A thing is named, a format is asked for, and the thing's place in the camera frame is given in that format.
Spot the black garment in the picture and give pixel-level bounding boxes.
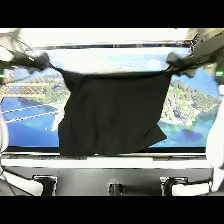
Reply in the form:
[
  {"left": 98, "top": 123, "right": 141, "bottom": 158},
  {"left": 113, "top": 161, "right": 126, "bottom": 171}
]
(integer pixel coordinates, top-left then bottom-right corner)
[{"left": 53, "top": 63, "right": 175, "bottom": 158}]

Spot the brown clothes hanger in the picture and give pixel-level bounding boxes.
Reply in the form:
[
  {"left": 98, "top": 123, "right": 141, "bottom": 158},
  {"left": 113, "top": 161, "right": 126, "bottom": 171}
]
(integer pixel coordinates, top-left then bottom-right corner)
[{"left": 0, "top": 79, "right": 52, "bottom": 99}]

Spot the olive garment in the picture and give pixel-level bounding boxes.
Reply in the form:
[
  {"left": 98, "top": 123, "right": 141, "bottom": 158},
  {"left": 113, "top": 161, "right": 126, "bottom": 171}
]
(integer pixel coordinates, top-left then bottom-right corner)
[{"left": 185, "top": 28, "right": 224, "bottom": 43}]

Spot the silver frame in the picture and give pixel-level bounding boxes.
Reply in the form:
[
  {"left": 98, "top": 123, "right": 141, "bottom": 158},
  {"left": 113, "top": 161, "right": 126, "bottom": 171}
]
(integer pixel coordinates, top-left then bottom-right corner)
[{"left": 0, "top": 152, "right": 216, "bottom": 197}]

